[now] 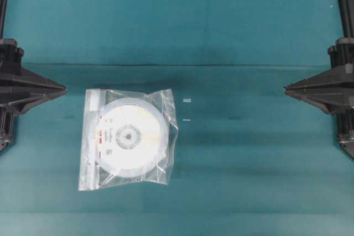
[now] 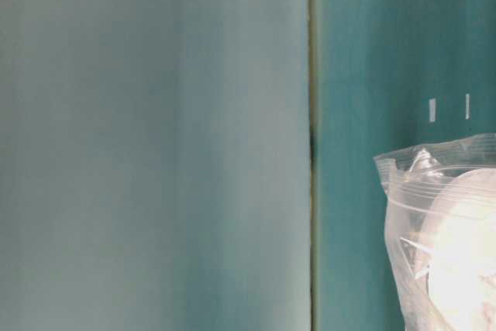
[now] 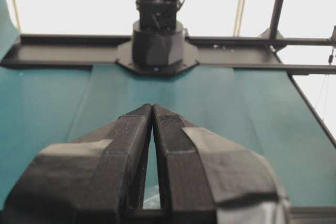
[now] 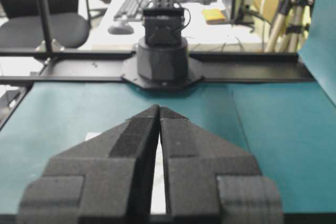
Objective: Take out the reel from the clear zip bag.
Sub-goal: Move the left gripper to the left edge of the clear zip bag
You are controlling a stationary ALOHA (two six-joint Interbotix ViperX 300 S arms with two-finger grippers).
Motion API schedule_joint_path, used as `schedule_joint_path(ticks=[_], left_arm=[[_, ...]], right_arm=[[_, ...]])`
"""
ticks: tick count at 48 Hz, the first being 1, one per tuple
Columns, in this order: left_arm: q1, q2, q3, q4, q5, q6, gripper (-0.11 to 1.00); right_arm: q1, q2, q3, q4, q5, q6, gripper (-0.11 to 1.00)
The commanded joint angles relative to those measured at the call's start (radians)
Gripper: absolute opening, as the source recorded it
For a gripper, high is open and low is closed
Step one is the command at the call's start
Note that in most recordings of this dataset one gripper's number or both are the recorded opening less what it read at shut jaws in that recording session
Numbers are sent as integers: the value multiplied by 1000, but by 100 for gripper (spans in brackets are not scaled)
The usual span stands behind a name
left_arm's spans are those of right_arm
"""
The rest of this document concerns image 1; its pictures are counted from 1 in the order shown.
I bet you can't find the white tape reel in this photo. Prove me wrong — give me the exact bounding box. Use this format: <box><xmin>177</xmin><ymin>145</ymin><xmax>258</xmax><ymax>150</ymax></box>
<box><xmin>96</xmin><ymin>98</ymin><xmax>169</xmax><ymax>178</ymax></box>

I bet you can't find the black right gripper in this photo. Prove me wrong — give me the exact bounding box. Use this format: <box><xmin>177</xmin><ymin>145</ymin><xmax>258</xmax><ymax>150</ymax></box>
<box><xmin>284</xmin><ymin>66</ymin><xmax>353</xmax><ymax>114</ymax></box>

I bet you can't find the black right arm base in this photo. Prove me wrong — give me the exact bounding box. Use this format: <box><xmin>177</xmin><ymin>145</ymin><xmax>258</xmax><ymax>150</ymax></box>
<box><xmin>338</xmin><ymin>0</ymin><xmax>353</xmax><ymax>38</ymax></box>

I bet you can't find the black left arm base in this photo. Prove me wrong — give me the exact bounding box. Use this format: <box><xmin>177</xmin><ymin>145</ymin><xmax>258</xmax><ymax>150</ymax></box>
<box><xmin>0</xmin><ymin>0</ymin><xmax>7</xmax><ymax>39</ymax></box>

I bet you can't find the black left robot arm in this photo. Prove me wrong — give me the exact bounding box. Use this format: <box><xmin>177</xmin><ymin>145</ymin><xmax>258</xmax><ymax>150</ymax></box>
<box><xmin>1</xmin><ymin>39</ymin><xmax>66</xmax><ymax>150</ymax></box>

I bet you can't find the clear zip bag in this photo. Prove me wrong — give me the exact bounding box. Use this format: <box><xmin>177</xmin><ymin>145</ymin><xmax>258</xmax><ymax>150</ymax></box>
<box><xmin>78</xmin><ymin>88</ymin><xmax>179</xmax><ymax>191</ymax></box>

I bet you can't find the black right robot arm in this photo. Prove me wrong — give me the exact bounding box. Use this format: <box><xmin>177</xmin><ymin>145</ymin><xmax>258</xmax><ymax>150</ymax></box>
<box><xmin>284</xmin><ymin>38</ymin><xmax>353</xmax><ymax>151</ymax></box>

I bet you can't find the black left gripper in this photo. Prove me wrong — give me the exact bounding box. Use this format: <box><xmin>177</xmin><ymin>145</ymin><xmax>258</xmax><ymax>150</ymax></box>
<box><xmin>1</xmin><ymin>67</ymin><xmax>67</xmax><ymax>114</ymax></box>

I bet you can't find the teal table mat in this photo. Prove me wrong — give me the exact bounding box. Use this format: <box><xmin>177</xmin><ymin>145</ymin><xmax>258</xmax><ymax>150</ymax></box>
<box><xmin>1</xmin><ymin>0</ymin><xmax>353</xmax><ymax>235</ymax></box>

